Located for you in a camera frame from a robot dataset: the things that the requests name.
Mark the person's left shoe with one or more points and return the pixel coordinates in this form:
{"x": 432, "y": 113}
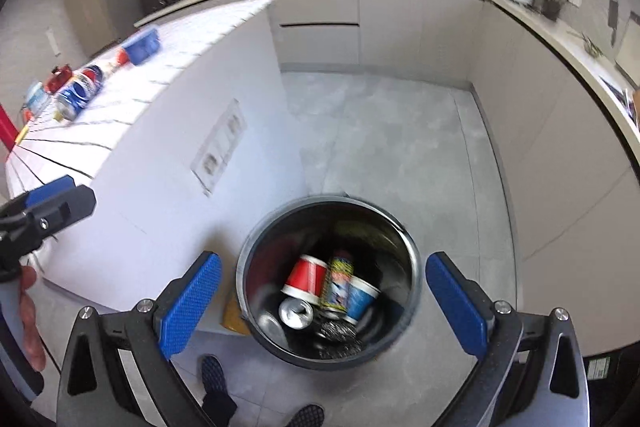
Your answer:
{"x": 212, "y": 372}

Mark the black utensil holder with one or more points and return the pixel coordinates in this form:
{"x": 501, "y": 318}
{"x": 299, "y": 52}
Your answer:
{"x": 551, "y": 11}

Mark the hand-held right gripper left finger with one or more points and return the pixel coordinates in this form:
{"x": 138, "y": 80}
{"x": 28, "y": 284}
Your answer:
{"x": 190, "y": 307}

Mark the beige refrigerator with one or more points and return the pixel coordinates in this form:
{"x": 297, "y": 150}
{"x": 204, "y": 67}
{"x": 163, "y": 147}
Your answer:
{"x": 92, "y": 7}

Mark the black plastic bucket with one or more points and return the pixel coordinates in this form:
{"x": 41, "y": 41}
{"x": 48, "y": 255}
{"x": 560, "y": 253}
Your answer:
{"x": 390, "y": 247}

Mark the red object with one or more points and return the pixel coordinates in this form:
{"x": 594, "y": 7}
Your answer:
{"x": 6, "y": 124}

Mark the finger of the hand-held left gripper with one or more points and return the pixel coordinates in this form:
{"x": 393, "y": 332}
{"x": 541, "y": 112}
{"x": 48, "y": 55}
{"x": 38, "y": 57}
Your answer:
{"x": 50, "y": 189}
{"x": 65, "y": 209}

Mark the white wall fixture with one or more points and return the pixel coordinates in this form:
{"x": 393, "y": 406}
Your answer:
{"x": 53, "y": 42}

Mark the red paper cup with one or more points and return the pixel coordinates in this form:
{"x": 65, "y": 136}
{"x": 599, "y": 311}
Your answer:
{"x": 305, "y": 277}

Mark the yellow sponge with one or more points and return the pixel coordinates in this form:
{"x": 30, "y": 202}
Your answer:
{"x": 21, "y": 138}

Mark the blue bowl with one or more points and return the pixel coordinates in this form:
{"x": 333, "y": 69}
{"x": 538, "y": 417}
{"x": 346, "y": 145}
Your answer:
{"x": 142, "y": 47}

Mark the person's left hand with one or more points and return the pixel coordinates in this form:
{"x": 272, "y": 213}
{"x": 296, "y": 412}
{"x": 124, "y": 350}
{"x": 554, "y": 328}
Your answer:
{"x": 31, "y": 327}

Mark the person's shoe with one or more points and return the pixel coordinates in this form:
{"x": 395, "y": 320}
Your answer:
{"x": 306, "y": 416}
{"x": 212, "y": 372}

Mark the yellow black drink can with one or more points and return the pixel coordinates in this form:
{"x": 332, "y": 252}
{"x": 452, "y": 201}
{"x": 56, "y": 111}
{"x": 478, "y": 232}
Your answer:
{"x": 295, "y": 312}
{"x": 339, "y": 279}

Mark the red box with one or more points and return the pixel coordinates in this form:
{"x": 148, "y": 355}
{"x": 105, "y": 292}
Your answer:
{"x": 56, "y": 81}

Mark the blue drink can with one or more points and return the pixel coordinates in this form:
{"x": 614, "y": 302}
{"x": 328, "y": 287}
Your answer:
{"x": 75, "y": 94}

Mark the person's left leg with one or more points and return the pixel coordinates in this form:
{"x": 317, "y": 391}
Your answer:
{"x": 219, "y": 409}

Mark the red plastic bag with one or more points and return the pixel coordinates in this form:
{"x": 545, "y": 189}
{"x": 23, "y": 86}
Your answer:
{"x": 121, "y": 56}

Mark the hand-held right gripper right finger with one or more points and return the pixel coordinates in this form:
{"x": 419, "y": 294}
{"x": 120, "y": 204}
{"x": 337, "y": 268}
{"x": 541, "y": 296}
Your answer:
{"x": 457, "y": 304}

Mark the beige cutting board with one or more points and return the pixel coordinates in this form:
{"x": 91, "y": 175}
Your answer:
{"x": 631, "y": 44}

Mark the white blue canister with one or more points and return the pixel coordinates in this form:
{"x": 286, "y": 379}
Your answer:
{"x": 35, "y": 99}

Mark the person's right shoe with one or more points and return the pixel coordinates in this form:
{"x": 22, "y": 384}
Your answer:
{"x": 306, "y": 416}

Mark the beige lower cabinets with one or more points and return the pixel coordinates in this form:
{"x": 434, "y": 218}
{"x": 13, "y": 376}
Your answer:
{"x": 400, "y": 22}

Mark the blue paper cup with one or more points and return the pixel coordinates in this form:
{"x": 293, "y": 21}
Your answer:
{"x": 360, "y": 299}

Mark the kitchen cleaver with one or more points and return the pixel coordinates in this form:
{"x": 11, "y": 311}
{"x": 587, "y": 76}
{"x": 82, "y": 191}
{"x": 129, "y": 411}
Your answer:
{"x": 613, "y": 19}

